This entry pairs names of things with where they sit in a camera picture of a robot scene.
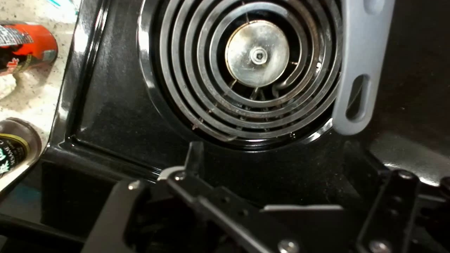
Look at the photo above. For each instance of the black electric stove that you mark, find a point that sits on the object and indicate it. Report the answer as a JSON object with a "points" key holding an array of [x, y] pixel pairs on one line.
{"points": [[113, 107]]}

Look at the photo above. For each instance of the silver rimmed round tin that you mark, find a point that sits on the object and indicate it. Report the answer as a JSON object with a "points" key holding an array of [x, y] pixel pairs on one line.
{"points": [[14, 155]]}

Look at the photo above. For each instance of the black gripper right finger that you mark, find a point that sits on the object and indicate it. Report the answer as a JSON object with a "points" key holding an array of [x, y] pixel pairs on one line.
{"points": [[394, 205]]}

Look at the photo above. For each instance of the small coil burner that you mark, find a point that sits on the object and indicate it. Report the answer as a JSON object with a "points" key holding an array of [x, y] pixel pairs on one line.
{"points": [[255, 53]]}

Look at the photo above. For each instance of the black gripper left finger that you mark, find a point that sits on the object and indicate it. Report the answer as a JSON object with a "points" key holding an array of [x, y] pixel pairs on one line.
{"points": [[141, 205]]}

